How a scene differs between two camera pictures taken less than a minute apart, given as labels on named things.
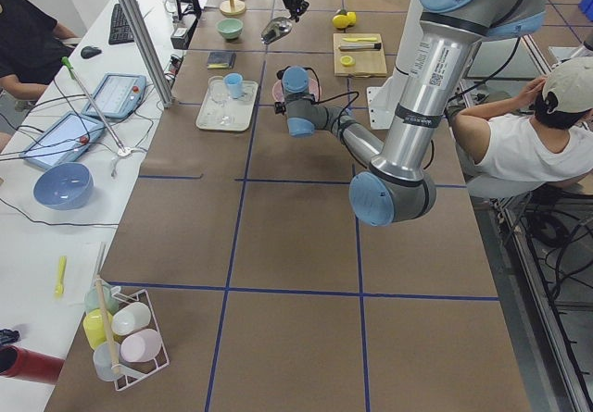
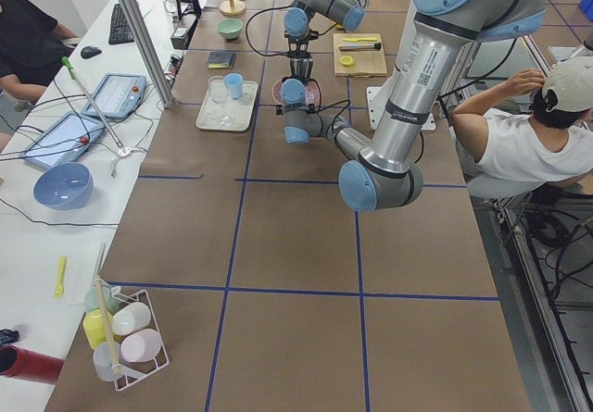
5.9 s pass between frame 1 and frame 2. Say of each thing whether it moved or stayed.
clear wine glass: stayed
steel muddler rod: stayed
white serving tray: stayed
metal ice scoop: moved
